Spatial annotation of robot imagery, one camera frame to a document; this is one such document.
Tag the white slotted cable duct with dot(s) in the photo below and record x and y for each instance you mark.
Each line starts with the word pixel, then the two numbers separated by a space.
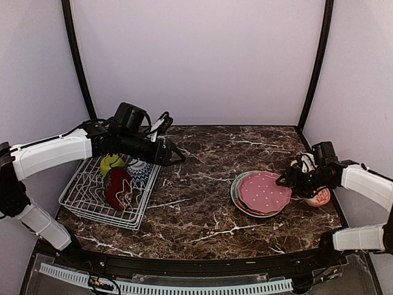
pixel 149 284

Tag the red teal floral plate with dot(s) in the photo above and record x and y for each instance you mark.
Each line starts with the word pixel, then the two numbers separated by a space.
pixel 238 202

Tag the red white patterned bowl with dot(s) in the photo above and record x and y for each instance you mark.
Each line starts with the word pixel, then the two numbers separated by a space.
pixel 321 197

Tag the black frame post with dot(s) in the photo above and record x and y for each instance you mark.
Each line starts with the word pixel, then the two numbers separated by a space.
pixel 319 59
pixel 76 58

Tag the left black frame post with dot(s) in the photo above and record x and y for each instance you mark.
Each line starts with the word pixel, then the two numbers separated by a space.
pixel 76 58

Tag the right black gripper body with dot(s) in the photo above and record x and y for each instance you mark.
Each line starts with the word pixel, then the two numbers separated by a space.
pixel 305 184

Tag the blue white patterned bowl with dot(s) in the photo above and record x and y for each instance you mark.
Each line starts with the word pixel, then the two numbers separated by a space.
pixel 140 171

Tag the right black frame post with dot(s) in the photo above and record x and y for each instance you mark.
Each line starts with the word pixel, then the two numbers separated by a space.
pixel 319 59

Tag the green teal plate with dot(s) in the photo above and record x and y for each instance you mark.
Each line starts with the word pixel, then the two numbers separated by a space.
pixel 241 206

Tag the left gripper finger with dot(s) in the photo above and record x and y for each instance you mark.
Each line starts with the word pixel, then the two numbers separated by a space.
pixel 174 162
pixel 177 154

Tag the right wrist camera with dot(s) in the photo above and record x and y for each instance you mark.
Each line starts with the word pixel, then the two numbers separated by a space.
pixel 305 162

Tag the pink dotted plate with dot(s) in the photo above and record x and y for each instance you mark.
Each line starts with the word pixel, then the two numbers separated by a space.
pixel 260 193

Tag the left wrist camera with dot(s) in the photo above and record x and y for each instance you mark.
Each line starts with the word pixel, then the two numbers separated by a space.
pixel 160 127

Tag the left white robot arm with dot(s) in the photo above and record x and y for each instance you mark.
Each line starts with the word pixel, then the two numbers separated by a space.
pixel 130 131

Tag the black rimmed cream plate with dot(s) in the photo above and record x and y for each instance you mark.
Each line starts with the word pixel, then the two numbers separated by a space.
pixel 251 213

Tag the dark red floral plate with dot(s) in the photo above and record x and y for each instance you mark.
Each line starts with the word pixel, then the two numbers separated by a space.
pixel 117 188

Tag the black front rail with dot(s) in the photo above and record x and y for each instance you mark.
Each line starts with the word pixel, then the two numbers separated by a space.
pixel 298 265

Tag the white wire dish rack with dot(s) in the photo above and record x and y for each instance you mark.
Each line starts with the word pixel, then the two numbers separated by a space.
pixel 84 196

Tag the green small bowl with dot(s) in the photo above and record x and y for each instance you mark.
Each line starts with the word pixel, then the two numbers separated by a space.
pixel 109 162

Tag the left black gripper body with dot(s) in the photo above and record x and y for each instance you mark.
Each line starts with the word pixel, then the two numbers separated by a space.
pixel 159 160

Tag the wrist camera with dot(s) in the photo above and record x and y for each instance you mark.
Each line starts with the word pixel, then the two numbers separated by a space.
pixel 160 127
pixel 305 162

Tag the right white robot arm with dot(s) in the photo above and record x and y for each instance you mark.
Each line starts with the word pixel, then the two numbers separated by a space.
pixel 321 169

